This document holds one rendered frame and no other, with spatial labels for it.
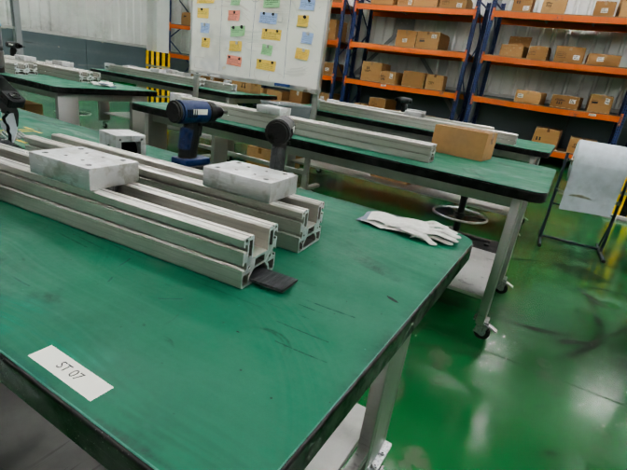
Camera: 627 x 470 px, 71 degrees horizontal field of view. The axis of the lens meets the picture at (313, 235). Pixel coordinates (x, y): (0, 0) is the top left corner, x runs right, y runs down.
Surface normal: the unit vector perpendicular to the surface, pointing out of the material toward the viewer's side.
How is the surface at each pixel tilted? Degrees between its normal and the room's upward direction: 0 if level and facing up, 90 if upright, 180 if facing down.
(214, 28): 90
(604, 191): 100
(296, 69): 90
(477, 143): 88
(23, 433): 0
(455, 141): 89
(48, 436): 0
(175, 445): 0
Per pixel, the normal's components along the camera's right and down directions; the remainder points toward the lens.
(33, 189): -0.43, 0.25
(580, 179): -0.46, 0.46
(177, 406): 0.13, -0.93
